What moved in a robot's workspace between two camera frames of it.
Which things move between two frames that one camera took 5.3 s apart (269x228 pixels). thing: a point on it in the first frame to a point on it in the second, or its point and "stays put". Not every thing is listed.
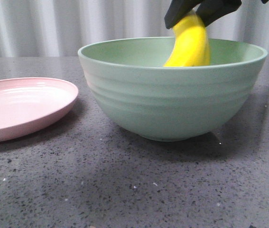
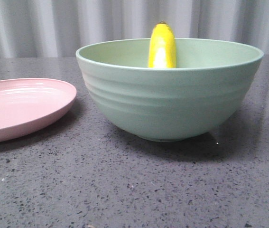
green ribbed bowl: [128, 77] stays put
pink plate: [13, 108] stays put
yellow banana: [192, 47] to [162, 47]
